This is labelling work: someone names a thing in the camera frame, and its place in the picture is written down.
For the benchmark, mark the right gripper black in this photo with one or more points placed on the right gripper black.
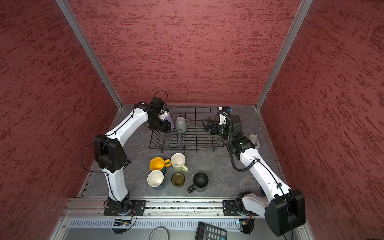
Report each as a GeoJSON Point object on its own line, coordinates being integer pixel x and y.
{"type": "Point", "coordinates": [209, 125]}

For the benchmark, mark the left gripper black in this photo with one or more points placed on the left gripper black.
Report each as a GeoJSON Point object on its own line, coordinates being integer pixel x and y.
{"type": "Point", "coordinates": [164, 127]}

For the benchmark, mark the lavender plastic cup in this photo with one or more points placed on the lavender plastic cup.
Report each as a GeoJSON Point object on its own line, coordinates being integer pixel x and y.
{"type": "Point", "coordinates": [169, 118]}

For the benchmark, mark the white ceramic mug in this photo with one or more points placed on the white ceramic mug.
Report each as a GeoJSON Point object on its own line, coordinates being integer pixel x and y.
{"type": "Point", "coordinates": [182, 124]}

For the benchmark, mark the black mug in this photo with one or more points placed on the black mug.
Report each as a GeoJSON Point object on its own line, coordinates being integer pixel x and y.
{"type": "Point", "coordinates": [200, 183]}

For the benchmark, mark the clear glass tumbler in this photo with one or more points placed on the clear glass tumbler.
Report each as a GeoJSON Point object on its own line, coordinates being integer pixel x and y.
{"type": "Point", "coordinates": [167, 137]}

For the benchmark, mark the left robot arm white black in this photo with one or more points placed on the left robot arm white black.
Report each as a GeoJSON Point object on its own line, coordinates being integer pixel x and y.
{"type": "Point", "coordinates": [111, 157]}

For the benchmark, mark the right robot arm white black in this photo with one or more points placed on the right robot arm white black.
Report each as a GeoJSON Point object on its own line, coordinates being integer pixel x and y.
{"type": "Point", "coordinates": [282, 207]}

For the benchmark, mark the yellow mug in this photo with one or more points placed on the yellow mug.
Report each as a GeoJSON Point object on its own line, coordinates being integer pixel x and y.
{"type": "Point", "coordinates": [159, 163]}

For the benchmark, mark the white plastic tape dispenser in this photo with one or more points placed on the white plastic tape dispenser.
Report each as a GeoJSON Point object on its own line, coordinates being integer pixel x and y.
{"type": "Point", "coordinates": [254, 139]}

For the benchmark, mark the white cup dark green base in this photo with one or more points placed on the white cup dark green base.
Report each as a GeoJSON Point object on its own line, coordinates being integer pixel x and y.
{"type": "Point", "coordinates": [155, 179]}

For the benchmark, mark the olive green glass cup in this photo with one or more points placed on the olive green glass cup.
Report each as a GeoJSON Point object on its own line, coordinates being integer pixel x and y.
{"type": "Point", "coordinates": [178, 179]}

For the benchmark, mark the round grey disc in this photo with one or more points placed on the round grey disc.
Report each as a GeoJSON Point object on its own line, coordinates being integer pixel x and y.
{"type": "Point", "coordinates": [159, 233]}

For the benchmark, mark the black calculator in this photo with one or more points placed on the black calculator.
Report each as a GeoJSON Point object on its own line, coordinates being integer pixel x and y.
{"type": "Point", "coordinates": [209, 232]}

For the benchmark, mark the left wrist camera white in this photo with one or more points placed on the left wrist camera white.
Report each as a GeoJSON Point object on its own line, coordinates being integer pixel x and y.
{"type": "Point", "coordinates": [165, 115]}

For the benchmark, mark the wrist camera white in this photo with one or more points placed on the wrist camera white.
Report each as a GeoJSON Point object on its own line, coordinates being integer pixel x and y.
{"type": "Point", "coordinates": [223, 112]}
{"type": "Point", "coordinates": [165, 115]}

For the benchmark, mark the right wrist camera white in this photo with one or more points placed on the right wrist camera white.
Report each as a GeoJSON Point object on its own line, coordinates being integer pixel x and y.
{"type": "Point", "coordinates": [223, 112]}

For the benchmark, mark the black wire dish rack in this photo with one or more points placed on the black wire dish rack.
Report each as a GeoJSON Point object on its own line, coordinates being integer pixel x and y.
{"type": "Point", "coordinates": [195, 139]}

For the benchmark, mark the cream mug green handle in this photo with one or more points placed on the cream mug green handle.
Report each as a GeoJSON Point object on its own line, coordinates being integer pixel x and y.
{"type": "Point", "coordinates": [178, 162]}

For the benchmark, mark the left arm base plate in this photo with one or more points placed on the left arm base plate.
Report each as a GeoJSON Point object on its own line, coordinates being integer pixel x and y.
{"type": "Point", "coordinates": [137, 205]}

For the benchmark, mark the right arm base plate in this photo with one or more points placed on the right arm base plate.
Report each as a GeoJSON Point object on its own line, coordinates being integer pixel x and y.
{"type": "Point", "coordinates": [232, 208]}

